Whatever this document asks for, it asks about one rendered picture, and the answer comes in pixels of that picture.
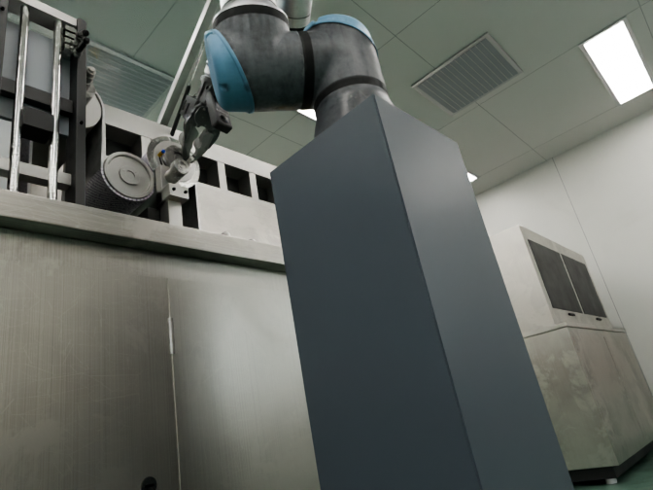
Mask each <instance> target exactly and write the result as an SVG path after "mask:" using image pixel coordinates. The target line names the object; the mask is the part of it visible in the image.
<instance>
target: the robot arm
mask: <svg viewBox="0 0 653 490"><path fill-rule="evenodd" d="M220 2H221V10H220V11H219V12H218V13H217V14H216V15H215V17H214V19H213V29H210V30H208V31H206V32H205V34H204V44H205V51H206V56H207V61H206V67H205V69H204V73H205V75H201V77H200V81H202V83H201V85H200V88H199V90H198V93H197V94H196V96H190V95H187V96H186V99H185V101H184V104H183V107H182V109H181V112H180V114H181V115H182V116H183V118H184V119H185V121H184V132H181V133H180V135H179V138H178V139H179V142H180V144H181V146H182V157H183V160H184V161H186V160H187V159H188V158H189V156H190V150H191V149H192V144H193V146H194V148H195V152H194V154H193V155H192V156H193V157H194V160H193V161H192V162H191V163H194V162H195V161H196V160H198V159H199V158H200V157H202V156H203V155H204V154H205V153H206V152H207V150H209V149H210V148H211V147H212V145H213V144H214V143H215V142H216V141H217V139H218V137H219V135H220V132H223V133H225V134H228V132H229V131H230V130H231V129H232V124H231V120H230V117H229V113H228V112H246V113H248V114H252V113H253V112H275V111H300V110H314V112H315V116H316V127H315V134H314V138H316V137H317V136H318V135H320V134H321V133H322V132H324V131H325V130H326V129H328V128H329V127H330V126H331V125H333V124H334V123H336V122H337V121H338V120H340V119H341V118H342V117H344V116H345V115H346V114H347V113H349V112H350V111H351V110H353V109H354V108H355V107H357V106H358V105H359V104H361V103H362V102H363V101H364V100H365V99H366V98H367V97H369V96H370V95H371V94H376V95H377V96H379V97H381V98H382V99H384V100H386V101H388V102H389V103H391V104H393V102H392V101H391V100H390V97H389V94H388V90H387V87H386V83H385V80H384V76H383V73H382V70H381V66H380V63H379V57H378V52H377V49H376V46H375V44H374V42H373V41H372V38H371V36H370V33H369V32H368V30H367V29H366V27H365V26H364V25H363V24H362V23H361V22H360V21H358V20H357V19H355V18H353V17H349V16H345V15H339V14H332V15H325V16H322V17H318V20H317V21H314V20H313V21H311V22H310V16H311V7H312V0H277V2H276V0H220ZM186 101H187V102H186ZM185 104H186V105H185ZM393 105H394V104H393ZM394 106H395V105H394ZM183 109H184V110H183ZM200 126H204V127H205V128H206V129H203V131H202V133H201V134H200V137H197V136H198V134H199V133H198V131H197V129H196V128H195V127H200ZM193 141H194V143H193Z"/></svg>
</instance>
